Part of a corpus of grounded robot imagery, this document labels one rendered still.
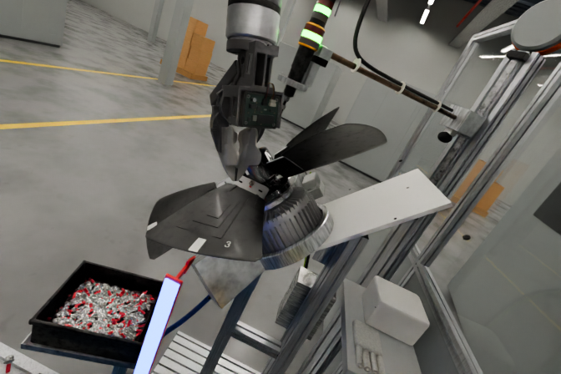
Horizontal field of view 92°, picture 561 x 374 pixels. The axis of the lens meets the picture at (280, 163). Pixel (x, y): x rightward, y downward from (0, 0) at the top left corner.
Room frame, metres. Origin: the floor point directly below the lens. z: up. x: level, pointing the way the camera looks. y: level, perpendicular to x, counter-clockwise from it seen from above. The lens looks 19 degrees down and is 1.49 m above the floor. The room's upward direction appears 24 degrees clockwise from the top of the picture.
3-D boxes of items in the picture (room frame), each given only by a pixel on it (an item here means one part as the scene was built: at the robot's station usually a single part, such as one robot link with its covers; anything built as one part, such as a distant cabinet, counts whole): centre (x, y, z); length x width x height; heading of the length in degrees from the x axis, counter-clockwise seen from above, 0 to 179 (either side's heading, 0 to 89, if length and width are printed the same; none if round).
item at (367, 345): (0.61, -0.45, 0.87); 0.15 x 0.09 x 0.02; 177
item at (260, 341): (0.74, -0.18, 0.56); 0.19 x 0.04 x 0.04; 87
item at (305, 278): (0.83, -0.30, 0.73); 0.15 x 0.09 x 0.22; 87
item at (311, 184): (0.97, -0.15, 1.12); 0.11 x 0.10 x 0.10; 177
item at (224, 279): (0.57, 0.02, 0.98); 0.20 x 0.16 x 0.20; 87
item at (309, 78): (0.63, 0.04, 1.50); 0.09 x 0.07 x 0.10; 122
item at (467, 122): (0.95, -0.49, 1.55); 0.10 x 0.07 x 0.08; 122
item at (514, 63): (0.98, -0.53, 1.48); 0.05 x 0.03 x 0.62; 32
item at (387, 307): (0.78, -0.54, 0.91); 0.17 x 0.16 x 0.11; 87
